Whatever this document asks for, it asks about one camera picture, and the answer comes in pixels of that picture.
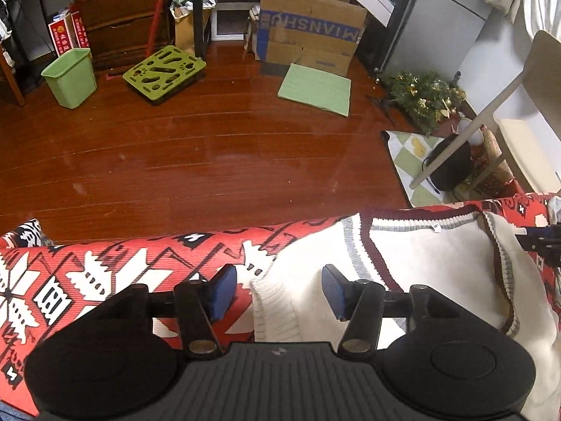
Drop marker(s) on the cream knit vest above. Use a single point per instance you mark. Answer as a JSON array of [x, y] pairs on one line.
[[416, 250]]

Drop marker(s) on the black bag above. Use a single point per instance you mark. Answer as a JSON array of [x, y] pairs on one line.
[[451, 166]]

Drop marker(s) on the grey refrigerator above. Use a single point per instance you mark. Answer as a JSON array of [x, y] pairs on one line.
[[438, 17]]

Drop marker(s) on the brown paper bag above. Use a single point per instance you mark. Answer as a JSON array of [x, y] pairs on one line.
[[186, 30]]

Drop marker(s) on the red patterned blanket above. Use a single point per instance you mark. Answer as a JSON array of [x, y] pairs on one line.
[[87, 280]]

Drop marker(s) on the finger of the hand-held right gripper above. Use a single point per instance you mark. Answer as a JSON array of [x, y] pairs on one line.
[[543, 241]]

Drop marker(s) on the checkered floor mat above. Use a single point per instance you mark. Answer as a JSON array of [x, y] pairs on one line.
[[407, 153]]

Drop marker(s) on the cardboard box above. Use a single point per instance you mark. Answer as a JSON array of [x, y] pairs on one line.
[[315, 13]]

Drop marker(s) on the black cluttered desk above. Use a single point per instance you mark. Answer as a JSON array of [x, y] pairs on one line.
[[200, 8]]

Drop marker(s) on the green foam mat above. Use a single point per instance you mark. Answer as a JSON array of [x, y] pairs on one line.
[[315, 87]]

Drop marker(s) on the green waste bin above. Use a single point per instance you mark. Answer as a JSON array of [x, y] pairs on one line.
[[70, 79]]

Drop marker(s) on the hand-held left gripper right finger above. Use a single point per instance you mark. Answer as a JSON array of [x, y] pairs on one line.
[[333, 291]]

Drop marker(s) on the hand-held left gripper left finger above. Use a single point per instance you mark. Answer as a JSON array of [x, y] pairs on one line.
[[223, 291]]

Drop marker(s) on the beige wooden chair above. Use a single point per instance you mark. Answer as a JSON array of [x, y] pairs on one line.
[[543, 70]]

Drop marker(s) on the white hanging fabric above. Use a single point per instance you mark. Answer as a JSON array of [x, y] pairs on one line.
[[543, 4]]

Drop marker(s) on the small christmas tree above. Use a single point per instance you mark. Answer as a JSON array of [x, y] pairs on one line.
[[420, 96]]

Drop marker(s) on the wooden drawer cabinet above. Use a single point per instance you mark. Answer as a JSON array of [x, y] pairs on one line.
[[118, 22]]

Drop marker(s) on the red printed carton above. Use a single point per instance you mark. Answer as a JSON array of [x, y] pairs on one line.
[[60, 37], [81, 28]]

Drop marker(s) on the green perforated step stool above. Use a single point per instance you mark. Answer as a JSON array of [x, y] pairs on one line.
[[166, 70]]

